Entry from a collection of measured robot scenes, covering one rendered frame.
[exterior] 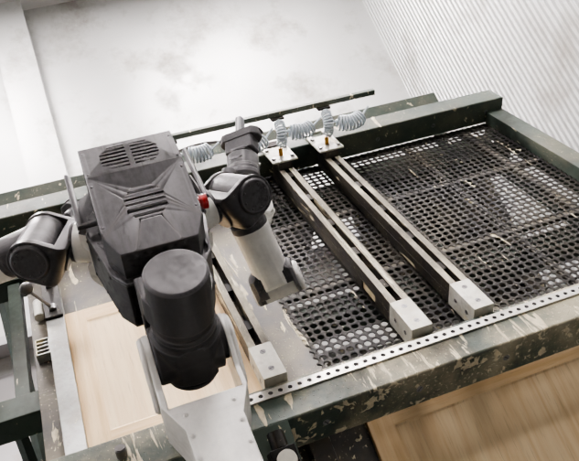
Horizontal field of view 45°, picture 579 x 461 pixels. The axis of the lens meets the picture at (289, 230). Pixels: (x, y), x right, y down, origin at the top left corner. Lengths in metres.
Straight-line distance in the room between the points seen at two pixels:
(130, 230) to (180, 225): 0.09
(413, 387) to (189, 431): 0.74
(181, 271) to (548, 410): 1.31
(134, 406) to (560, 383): 1.21
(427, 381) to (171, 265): 0.85
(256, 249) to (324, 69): 5.14
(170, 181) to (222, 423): 0.49
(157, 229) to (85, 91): 5.23
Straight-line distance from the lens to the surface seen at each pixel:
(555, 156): 2.81
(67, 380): 1.94
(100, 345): 2.05
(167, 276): 1.18
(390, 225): 2.28
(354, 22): 7.12
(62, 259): 1.53
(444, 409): 2.06
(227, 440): 1.22
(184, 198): 1.40
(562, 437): 2.19
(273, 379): 1.77
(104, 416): 1.84
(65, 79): 6.65
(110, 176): 1.44
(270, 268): 1.68
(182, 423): 1.25
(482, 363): 1.90
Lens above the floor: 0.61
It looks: 21 degrees up
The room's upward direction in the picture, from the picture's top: 21 degrees counter-clockwise
